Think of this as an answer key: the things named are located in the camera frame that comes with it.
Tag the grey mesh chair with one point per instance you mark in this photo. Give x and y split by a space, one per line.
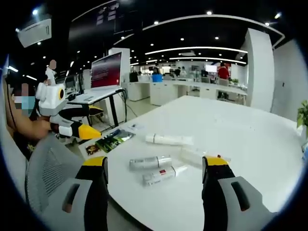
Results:
53 168

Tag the white ceiling air conditioner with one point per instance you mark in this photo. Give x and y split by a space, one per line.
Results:
34 31

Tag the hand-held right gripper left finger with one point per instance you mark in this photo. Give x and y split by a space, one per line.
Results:
96 192

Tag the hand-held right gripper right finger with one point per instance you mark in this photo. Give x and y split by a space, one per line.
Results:
216 192

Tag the silver skincare bottle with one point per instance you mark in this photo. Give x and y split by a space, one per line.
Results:
149 162

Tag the white red-label skincare bottle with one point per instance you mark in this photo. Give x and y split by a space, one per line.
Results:
161 176

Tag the long white counter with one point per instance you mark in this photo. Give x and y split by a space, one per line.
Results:
180 90

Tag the small brown packet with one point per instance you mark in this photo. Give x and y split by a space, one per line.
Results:
92 149

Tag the clear skincare bottle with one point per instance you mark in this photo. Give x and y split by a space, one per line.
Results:
192 155

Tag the blue storage bin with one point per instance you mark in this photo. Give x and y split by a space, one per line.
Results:
157 78

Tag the green potted plant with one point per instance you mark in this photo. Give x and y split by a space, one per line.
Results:
303 115

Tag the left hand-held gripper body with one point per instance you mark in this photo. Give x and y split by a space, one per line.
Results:
49 101

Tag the white standing desk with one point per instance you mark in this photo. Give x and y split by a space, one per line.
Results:
96 96

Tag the dark green foil packets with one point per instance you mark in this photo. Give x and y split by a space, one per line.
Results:
115 140

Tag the white skincare tube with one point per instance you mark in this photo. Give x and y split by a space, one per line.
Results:
168 139

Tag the large white-framed monitor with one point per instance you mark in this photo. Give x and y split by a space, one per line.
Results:
106 71

